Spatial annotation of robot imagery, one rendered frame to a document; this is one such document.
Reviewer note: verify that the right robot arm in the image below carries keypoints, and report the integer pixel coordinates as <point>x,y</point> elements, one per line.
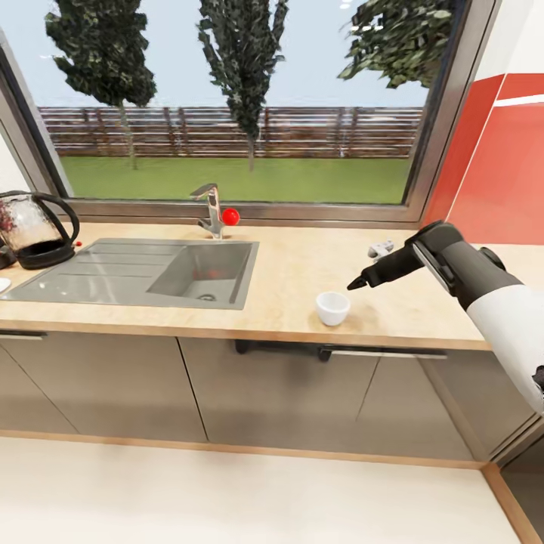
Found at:
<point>509,316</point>

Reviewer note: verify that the cabinet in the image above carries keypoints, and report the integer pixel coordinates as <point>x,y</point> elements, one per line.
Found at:
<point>523,471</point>
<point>428,403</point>

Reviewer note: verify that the electric kettle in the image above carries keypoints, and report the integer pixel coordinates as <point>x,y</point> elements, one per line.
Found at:
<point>33,232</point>

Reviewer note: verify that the drop in sink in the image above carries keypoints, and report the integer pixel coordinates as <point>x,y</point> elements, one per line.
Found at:
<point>197,274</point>

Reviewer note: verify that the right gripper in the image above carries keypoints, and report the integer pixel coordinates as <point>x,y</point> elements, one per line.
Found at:
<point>385,270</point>

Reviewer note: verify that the coffee cup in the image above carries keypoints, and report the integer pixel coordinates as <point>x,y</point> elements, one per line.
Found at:
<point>332,307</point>

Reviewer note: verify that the fixed window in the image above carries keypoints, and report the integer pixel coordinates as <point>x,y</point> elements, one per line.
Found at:
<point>305,113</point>

